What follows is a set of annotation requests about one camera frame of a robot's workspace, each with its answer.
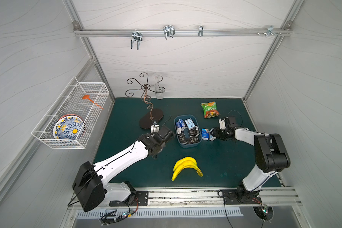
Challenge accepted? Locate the metal double hook left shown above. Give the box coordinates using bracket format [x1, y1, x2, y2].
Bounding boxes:
[131, 31, 143, 50]

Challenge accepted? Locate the orange plastic spoon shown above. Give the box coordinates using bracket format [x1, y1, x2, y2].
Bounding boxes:
[82, 95, 104, 110]

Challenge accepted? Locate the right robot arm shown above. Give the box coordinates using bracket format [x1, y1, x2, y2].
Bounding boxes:
[210, 116, 291, 201]

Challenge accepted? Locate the metal bracket hook right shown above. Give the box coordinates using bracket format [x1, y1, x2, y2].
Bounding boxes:
[256, 26, 282, 37]

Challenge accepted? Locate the aluminium rail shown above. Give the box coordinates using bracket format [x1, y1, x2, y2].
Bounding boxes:
[74, 28, 293, 38]
[137, 187, 303, 208]

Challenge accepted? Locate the white wire basket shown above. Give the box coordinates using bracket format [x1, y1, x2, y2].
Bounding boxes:
[31, 77, 109, 150]

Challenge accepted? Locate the small metal hook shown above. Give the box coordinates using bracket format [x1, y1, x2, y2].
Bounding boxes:
[198, 25, 204, 37]

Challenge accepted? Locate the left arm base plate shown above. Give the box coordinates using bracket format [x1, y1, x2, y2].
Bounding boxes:
[109, 191, 149, 207]

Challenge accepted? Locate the clear glass cup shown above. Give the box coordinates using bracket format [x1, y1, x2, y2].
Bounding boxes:
[153, 74, 165, 100]

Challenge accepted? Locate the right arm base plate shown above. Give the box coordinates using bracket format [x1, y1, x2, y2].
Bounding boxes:
[218, 189, 262, 205]

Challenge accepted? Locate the yellow banana bunch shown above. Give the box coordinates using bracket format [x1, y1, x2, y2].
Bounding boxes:
[172, 157, 203, 181]

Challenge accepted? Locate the metal double hook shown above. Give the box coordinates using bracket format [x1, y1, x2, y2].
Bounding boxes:
[131, 31, 143, 50]
[163, 25, 176, 40]

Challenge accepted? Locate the metal double hook middle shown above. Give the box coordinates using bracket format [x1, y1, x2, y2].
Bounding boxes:
[163, 25, 176, 40]

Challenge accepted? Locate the blue yellow patterned plate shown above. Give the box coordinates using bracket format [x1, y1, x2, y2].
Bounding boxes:
[52, 115, 84, 140]

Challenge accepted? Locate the teal plastic storage box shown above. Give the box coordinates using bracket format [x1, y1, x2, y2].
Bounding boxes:
[174, 115, 202, 148]

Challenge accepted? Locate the green snack bag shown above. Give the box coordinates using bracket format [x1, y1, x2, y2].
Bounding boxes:
[201, 101, 220, 119]

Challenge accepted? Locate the aluminium top rail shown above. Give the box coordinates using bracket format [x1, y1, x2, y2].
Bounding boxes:
[74, 28, 293, 38]

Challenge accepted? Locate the aluminium front rail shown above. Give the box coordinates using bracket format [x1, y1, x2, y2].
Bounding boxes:
[137, 187, 303, 208]

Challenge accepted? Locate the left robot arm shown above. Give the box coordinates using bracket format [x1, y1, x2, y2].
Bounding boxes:
[72, 126, 175, 212]

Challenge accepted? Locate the metal scroll stand dark base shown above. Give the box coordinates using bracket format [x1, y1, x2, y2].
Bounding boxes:
[125, 72, 163, 129]

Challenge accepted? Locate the white blue tissue pack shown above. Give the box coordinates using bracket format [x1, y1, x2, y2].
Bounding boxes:
[184, 118, 195, 130]

